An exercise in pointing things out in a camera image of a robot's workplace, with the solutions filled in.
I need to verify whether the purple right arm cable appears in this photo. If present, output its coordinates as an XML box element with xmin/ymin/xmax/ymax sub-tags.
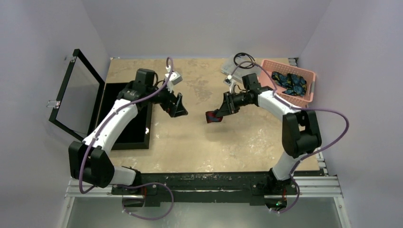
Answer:
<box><xmin>228</xmin><ymin>60</ymin><xmax>350</xmax><ymax>215</ymax></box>

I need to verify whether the pink plastic basket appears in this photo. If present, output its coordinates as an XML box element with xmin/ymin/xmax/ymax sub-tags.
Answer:
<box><xmin>258</xmin><ymin>59</ymin><xmax>316</xmax><ymax>107</ymax></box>

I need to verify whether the black framed glass box lid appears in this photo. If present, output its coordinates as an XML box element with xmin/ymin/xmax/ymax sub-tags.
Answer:
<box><xmin>47</xmin><ymin>49</ymin><xmax>105</xmax><ymax>141</ymax></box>

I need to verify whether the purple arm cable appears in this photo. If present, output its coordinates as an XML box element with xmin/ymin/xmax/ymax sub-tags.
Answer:
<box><xmin>228</xmin><ymin>60</ymin><xmax>350</xmax><ymax>215</ymax></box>
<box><xmin>78</xmin><ymin>57</ymin><xmax>174</xmax><ymax>221</ymax></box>

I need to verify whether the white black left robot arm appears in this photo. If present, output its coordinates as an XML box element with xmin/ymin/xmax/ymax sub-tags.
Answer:
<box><xmin>68</xmin><ymin>66</ymin><xmax>188</xmax><ymax>194</ymax></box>

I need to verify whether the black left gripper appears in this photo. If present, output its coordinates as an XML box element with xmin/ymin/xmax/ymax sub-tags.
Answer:
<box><xmin>146</xmin><ymin>81</ymin><xmax>188</xmax><ymax>117</ymax></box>

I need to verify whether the red navy striped tie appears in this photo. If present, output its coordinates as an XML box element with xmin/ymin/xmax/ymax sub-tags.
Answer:
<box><xmin>205</xmin><ymin>109</ymin><xmax>223</xmax><ymax>124</ymax></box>

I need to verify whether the aluminium frame rail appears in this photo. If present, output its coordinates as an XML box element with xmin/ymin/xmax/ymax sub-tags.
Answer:
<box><xmin>58</xmin><ymin>172</ymin><xmax>351</xmax><ymax>228</ymax></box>

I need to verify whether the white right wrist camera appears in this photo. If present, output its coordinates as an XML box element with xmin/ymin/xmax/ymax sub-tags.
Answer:
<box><xmin>223</xmin><ymin>75</ymin><xmax>236</xmax><ymax>87</ymax></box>

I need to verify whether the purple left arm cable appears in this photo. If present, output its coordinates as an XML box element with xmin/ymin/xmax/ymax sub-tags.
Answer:
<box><xmin>78</xmin><ymin>57</ymin><xmax>174</xmax><ymax>221</ymax></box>

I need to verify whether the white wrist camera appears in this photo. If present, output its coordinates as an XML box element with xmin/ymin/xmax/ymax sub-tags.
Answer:
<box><xmin>166</xmin><ymin>72</ymin><xmax>183</xmax><ymax>93</ymax></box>
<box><xmin>223</xmin><ymin>75</ymin><xmax>236</xmax><ymax>87</ymax></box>

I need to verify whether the black tie display box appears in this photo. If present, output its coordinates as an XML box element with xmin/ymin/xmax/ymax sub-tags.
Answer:
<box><xmin>96</xmin><ymin>83</ymin><xmax>153</xmax><ymax>150</ymax></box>

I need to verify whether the black coiled cable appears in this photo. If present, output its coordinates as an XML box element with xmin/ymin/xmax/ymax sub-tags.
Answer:
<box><xmin>233</xmin><ymin>52</ymin><xmax>259</xmax><ymax>69</ymax></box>

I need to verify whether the blue patterned tie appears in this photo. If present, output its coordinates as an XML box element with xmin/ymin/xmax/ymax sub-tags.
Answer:
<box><xmin>271</xmin><ymin>71</ymin><xmax>307</xmax><ymax>97</ymax></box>

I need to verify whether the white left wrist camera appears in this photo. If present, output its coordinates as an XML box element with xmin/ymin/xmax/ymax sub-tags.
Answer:
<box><xmin>166</xmin><ymin>72</ymin><xmax>183</xmax><ymax>93</ymax></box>

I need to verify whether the black mounting base plate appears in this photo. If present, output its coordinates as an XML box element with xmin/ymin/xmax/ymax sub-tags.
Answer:
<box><xmin>111</xmin><ymin>171</ymin><xmax>298</xmax><ymax>209</ymax></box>

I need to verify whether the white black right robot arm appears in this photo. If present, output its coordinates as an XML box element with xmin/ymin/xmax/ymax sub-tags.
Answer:
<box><xmin>206</xmin><ymin>73</ymin><xmax>322</xmax><ymax>193</ymax></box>

